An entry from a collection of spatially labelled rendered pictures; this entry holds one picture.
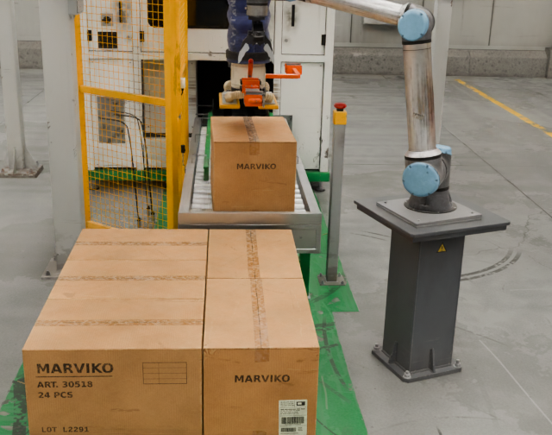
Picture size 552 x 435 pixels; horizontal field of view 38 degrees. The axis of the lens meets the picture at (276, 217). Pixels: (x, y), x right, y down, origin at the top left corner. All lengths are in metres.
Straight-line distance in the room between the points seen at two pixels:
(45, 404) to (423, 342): 1.69
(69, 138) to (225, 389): 2.17
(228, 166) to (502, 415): 1.67
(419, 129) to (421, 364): 1.11
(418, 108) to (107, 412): 1.65
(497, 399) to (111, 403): 1.69
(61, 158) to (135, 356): 2.05
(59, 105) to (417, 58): 2.12
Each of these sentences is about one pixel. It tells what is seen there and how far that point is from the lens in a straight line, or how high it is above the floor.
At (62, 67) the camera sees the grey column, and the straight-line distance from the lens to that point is 4.47.
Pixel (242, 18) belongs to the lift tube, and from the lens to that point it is 3.92.
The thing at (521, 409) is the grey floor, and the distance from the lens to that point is 3.61.
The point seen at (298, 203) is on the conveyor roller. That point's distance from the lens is 4.25.
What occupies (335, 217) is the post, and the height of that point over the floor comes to 0.40.
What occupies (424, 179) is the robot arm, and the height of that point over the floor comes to 0.96.
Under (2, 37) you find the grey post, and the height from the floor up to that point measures 1.11.
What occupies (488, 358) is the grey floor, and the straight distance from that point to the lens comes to 3.97.
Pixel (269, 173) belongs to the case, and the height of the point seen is 0.79.
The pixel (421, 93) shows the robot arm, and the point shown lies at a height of 1.30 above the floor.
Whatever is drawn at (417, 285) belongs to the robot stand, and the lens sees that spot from 3.51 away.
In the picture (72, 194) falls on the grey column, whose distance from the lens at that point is 4.62.
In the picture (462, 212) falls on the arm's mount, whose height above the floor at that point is 0.77.
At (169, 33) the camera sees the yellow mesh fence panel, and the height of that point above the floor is 1.38.
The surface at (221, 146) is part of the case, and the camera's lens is 3.80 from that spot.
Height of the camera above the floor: 1.82
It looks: 19 degrees down
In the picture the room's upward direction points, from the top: 2 degrees clockwise
